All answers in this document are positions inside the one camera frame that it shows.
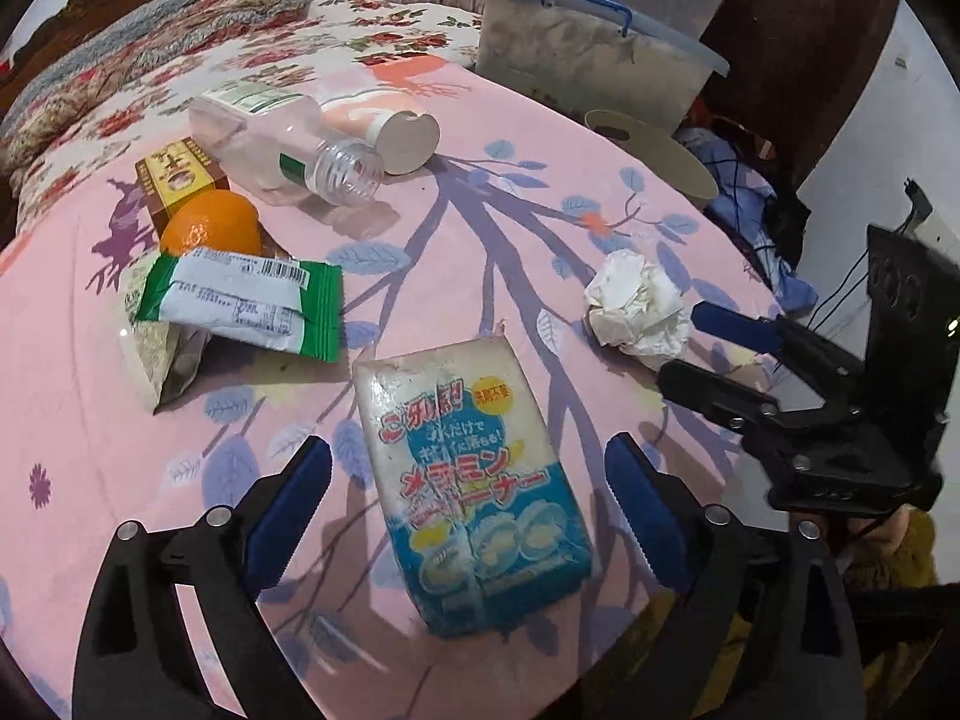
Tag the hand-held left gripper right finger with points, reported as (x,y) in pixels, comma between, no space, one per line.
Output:
(645,510)

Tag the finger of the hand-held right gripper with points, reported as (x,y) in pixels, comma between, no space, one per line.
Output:
(735,322)
(712,386)

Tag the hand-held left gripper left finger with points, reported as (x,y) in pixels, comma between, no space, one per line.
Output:
(289,510)

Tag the white tissue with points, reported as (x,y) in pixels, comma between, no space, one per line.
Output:
(637,304)

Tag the blue white sponge pack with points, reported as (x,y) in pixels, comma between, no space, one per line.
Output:
(472,480)

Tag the beige round trash bin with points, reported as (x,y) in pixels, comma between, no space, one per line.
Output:
(660,154)

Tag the brown yellow small box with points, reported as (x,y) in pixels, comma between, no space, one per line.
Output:
(176,172)

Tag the clear plastic bottle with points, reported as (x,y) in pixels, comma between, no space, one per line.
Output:
(262,142)

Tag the pink paper cup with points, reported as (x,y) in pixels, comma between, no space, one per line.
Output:
(401,135)

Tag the blue cloth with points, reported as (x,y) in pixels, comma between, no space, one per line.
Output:
(750,195)

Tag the black cloth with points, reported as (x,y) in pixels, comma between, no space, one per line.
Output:
(787,202)

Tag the person's yellow clothing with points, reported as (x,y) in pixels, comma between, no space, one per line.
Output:
(900,555)

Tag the beige foil packet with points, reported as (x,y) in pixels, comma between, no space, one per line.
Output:
(157,360)

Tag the green white snack packet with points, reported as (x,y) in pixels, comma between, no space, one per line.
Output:
(240,300)

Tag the pink printed tablecloth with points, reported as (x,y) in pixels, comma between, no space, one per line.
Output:
(487,240)

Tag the orange fruit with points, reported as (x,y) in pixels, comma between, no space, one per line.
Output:
(214,221)

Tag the dark wooden cabinet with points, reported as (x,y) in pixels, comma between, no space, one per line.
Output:
(802,30)

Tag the floral white quilt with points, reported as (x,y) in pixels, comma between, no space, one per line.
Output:
(262,45)

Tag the patchwork quilt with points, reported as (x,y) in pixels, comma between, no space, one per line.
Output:
(112,52)

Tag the white wall socket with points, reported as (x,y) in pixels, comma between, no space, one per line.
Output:
(937,221)

